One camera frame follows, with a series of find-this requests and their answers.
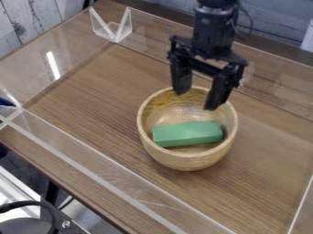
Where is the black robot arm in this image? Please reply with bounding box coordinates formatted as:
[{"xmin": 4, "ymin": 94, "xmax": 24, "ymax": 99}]
[{"xmin": 167, "ymin": 0, "xmax": 248, "ymax": 111}]

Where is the black metal base plate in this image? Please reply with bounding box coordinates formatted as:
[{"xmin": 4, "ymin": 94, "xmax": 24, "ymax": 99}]
[{"xmin": 42, "ymin": 200, "xmax": 90, "ymax": 234}]

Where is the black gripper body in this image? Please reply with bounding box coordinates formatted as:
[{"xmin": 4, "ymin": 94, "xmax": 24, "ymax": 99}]
[{"xmin": 167, "ymin": 5, "xmax": 248, "ymax": 80}]

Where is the clear acrylic corner bracket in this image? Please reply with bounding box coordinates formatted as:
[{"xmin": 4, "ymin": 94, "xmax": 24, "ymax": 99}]
[{"xmin": 89, "ymin": 7, "xmax": 132, "ymax": 43}]

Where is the clear acrylic tray enclosure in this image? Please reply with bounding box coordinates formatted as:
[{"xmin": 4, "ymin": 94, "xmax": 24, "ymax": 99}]
[{"xmin": 0, "ymin": 2, "xmax": 313, "ymax": 234}]

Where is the green rectangular block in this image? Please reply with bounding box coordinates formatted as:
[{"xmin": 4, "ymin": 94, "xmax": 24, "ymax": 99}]
[{"xmin": 151, "ymin": 121, "xmax": 223, "ymax": 147}]

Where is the black cable loop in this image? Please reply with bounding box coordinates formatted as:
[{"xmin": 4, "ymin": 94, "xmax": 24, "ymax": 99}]
[{"xmin": 0, "ymin": 199, "xmax": 58, "ymax": 234}]

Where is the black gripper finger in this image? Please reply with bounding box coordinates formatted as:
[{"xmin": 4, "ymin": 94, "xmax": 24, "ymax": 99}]
[
  {"xmin": 169, "ymin": 55, "xmax": 192, "ymax": 95},
  {"xmin": 204, "ymin": 70, "xmax": 235, "ymax": 111}
]

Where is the black table leg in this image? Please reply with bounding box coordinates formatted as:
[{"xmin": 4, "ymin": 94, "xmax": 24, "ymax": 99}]
[{"xmin": 45, "ymin": 182, "xmax": 60, "ymax": 206}]

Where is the brown wooden bowl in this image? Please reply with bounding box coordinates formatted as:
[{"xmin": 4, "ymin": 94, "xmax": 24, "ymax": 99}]
[{"xmin": 136, "ymin": 87, "xmax": 238, "ymax": 171}]

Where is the blue object at edge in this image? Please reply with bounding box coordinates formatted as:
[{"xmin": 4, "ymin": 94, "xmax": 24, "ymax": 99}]
[{"xmin": 0, "ymin": 97, "xmax": 16, "ymax": 107}]

